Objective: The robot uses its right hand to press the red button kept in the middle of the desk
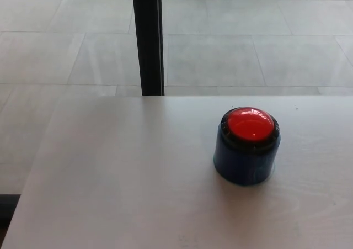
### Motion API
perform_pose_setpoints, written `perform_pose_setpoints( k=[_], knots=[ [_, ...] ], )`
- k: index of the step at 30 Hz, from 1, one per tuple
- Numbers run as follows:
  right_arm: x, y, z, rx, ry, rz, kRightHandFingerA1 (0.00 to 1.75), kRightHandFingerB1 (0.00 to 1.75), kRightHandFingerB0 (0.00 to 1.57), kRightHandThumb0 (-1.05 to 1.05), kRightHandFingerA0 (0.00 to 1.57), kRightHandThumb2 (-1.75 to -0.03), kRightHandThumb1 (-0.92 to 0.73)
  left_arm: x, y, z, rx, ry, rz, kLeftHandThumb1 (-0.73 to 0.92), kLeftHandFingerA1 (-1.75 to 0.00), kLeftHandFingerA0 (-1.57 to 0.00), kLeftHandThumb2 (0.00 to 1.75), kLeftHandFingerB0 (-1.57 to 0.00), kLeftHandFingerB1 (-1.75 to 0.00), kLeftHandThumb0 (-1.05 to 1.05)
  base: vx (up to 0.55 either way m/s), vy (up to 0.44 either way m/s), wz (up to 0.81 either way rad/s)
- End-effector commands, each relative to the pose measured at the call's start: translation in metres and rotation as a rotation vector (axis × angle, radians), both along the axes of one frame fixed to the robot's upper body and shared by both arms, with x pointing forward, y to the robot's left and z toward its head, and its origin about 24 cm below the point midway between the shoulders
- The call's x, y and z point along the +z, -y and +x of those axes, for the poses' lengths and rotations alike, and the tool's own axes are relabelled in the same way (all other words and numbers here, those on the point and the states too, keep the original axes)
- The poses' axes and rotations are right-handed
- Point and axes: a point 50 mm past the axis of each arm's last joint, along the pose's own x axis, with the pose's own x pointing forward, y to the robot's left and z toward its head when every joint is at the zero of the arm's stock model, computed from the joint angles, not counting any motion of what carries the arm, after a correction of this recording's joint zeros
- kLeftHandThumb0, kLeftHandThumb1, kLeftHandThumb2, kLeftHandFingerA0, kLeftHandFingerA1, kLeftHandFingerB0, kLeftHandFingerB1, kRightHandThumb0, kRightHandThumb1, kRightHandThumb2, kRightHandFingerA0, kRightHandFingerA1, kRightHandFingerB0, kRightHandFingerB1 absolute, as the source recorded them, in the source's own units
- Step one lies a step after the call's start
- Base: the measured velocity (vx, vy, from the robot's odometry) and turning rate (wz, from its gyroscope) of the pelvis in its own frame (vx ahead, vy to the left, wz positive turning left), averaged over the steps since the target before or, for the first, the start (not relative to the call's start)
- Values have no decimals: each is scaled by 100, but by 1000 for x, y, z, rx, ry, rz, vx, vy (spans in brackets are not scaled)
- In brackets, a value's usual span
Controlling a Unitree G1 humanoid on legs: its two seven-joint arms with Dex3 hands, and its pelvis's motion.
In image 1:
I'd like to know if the red dome push button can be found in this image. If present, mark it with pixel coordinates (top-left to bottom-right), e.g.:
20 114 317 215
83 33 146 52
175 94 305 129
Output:
212 105 282 188

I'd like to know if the black vertical pole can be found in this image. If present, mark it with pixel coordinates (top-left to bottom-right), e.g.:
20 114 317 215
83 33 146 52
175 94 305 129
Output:
131 0 165 96

